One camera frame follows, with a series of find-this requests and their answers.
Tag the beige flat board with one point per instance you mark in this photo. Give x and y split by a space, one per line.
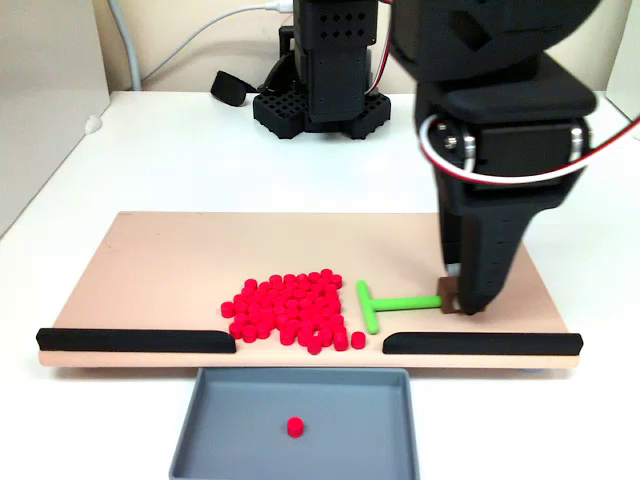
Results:
175 250

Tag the grey rectangular tray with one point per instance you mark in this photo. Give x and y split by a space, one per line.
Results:
240 430

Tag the white cabinet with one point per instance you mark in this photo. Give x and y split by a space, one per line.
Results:
45 125

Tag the black edge rail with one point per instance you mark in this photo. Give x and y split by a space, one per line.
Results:
480 344
130 341

